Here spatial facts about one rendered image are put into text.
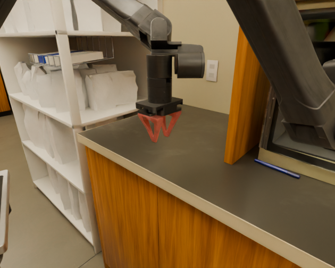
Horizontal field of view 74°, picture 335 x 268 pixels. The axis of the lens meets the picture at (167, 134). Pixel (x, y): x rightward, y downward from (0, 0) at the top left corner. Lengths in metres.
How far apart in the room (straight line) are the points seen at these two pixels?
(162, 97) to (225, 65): 0.82
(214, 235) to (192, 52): 0.49
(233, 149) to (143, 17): 0.46
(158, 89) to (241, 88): 0.28
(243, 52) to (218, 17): 0.67
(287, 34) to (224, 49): 0.98
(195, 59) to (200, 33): 0.88
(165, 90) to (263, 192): 0.38
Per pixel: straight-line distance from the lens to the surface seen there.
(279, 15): 0.31
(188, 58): 0.50
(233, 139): 0.73
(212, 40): 1.33
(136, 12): 0.56
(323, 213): 0.67
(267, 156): 0.81
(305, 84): 0.34
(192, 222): 0.73
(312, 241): 0.59
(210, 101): 1.36
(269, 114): 0.75
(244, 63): 0.67
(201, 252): 0.79
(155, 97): 0.50
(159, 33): 0.51
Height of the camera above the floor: 1.32
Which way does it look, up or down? 23 degrees down
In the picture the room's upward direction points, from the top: straight up
